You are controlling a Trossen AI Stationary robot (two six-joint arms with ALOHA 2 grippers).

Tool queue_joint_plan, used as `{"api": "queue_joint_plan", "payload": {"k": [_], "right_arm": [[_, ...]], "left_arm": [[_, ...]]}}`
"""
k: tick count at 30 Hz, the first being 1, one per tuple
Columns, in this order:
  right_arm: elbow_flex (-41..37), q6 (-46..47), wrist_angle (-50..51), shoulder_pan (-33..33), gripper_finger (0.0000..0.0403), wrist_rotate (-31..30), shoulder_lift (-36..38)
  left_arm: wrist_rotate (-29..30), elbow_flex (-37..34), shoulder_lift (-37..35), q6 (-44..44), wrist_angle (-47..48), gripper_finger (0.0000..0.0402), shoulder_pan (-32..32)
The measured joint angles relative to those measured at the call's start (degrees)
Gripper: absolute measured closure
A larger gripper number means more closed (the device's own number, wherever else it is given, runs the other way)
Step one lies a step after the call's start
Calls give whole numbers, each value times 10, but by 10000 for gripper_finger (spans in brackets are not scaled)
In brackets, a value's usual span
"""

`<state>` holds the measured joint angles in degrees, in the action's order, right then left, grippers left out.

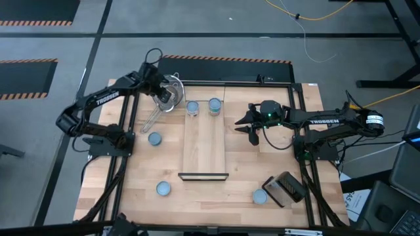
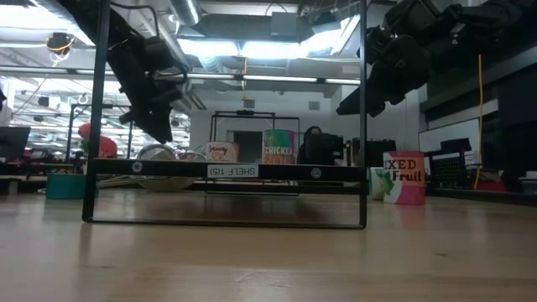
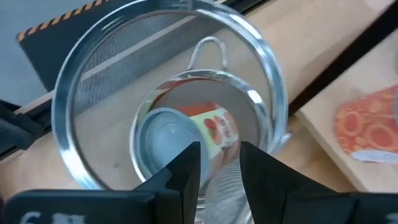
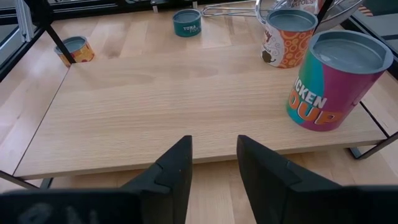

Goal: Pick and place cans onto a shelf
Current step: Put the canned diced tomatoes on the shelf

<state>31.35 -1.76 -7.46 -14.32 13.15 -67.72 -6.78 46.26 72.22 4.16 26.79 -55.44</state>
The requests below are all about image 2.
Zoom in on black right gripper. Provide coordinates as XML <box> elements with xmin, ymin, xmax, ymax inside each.
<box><xmin>335</xmin><ymin>24</ymin><xmax>433</xmax><ymax>118</ymax></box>

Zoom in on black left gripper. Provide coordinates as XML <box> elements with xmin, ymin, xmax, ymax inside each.
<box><xmin>107</xmin><ymin>36</ymin><xmax>190</xmax><ymax>143</ymax></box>

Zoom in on cream red juicy can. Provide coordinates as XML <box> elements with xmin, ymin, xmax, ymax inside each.
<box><xmin>205</xmin><ymin>141</ymin><xmax>240</xmax><ymax>164</ymax></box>

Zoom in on white green mixed vegetables can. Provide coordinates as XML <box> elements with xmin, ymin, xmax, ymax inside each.
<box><xmin>368</xmin><ymin>166</ymin><xmax>386</xmax><ymax>201</ymax></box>

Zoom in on pink mixed fruit can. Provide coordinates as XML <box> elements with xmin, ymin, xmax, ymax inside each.
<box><xmin>382</xmin><ymin>150</ymin><xmax>427</xmax><ymax>206</ymax></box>

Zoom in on teal tuna fish can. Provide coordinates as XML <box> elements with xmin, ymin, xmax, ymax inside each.
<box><xmin>45</xmin><ymin>173</ymin><xmax>87</xmax><ymax>200</ymax></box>

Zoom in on green pink chicken soup can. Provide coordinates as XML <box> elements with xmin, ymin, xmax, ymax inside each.
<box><xmin>262</xmin><ymin>128</ymin><xmax>296</xmax><ymax>164</ymax></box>

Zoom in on black metal wooden shelf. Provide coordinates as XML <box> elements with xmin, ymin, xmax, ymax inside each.
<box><xmin>81</xmin><ymin>0</ymin><xmax>369</xmax><ymax>231</ymax></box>

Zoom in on metal mesh strainer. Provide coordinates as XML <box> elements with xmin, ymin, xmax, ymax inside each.
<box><xmin>98</xmin><ymin>143</ymin><xmax>178</xmax><ymax>189</ymax></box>

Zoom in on person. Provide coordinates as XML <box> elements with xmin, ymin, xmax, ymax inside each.
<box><xmin>296</xmin><ymin>125</ymin><xmax>324</xmax><ymax>165</ymax></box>
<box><xmin>77</xmin><ymin>122</ymin><xmax>118</xmax><ymax>159</ymax></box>

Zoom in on metal bowl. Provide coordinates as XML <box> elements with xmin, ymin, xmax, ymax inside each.
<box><xmin>136</xmin><ymin>149</ymin><xmax>207</xmax><ymax>193</ymax></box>

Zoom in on black monitor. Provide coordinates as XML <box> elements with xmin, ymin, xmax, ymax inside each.
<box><xmin>304</xmin><ymin>133</ymin><xmax>345</xmax><ymax>165</ymax></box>

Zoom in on whiteboard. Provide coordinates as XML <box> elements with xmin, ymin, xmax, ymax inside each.
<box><xmin>418</xmin><ymin>117</ymin><xmax>482</xmax><ymax>173</ymax></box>

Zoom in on long ceiling light bar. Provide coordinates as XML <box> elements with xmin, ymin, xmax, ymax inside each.
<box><xmin>0</xmin><ymin>65</ymin><xmax>364</xmax><ymax>86</ymax></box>

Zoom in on dark computer monitor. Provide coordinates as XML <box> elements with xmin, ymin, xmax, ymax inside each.
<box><xmin>0</xmin><ymin>125</ymin><xmax>32</xmax><ymax>159</ymax></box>

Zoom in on red box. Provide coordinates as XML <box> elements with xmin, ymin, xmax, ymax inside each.
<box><xmin>476</xmin><ymin>180</ymin><xmax>507</xmax><ymax>193</ymax></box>

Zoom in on black background station frame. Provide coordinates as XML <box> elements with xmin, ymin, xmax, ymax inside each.
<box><xmin>65</xmin><ymin>102</ymin><xmax>114</xmax><ymax>164</ymax></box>
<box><xmin>209</xmin><ymin>110</ymin><xmax>301</xmax><ymax>196</ymax></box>

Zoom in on black wire rack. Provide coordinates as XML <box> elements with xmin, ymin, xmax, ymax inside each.
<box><xmin>423</xmin><ymin>138</ymin><xmax>473</xmax><ymax>190</ymax></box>

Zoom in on silver air duct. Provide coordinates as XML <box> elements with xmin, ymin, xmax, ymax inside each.
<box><xmin>169</xmin><ymin>0</ymin><xmax>202</xmax><ymax>26</ymax></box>

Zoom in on yellow black cable reel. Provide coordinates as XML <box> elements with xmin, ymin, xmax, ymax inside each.
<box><xmin>44</xmin><ymin>32</ymin><xmax>76</xmax><ymax>55</ymax></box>

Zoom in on black table rig frame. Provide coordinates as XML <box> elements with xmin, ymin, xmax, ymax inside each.
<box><xmin>425</xmin><ymin>186</ymin><xmax>537</xmax><ymax>206</ymax></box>

